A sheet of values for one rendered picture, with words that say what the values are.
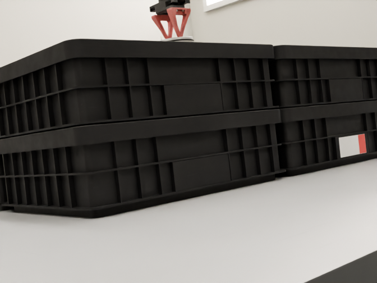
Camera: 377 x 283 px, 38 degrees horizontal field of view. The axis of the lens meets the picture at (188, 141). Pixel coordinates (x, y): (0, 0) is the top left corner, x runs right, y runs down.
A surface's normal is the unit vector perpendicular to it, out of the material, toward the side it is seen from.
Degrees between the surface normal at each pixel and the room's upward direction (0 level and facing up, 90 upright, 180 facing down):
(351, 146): 90
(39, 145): 90
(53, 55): 90
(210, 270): 0
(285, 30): 90
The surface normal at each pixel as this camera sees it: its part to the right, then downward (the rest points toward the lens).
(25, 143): -0.75, 0.09
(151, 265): -0.11, -0.99
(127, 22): 0.67, -0.07
